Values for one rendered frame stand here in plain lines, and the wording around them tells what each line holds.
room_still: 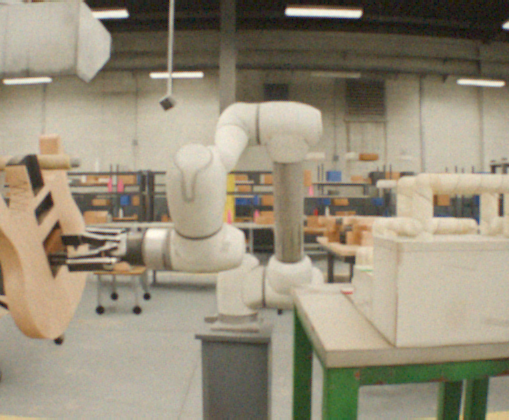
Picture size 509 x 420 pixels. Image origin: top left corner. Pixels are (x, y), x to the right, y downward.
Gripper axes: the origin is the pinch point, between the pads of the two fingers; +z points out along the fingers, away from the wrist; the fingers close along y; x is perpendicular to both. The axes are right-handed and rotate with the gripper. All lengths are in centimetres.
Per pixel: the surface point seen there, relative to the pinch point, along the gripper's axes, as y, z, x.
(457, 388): -1, -103, -50
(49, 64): -2.0, -7.4, 39.9
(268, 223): 422, -74, -241
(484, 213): -12, -86, 15
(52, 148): 12.3, 2.0, 19.1
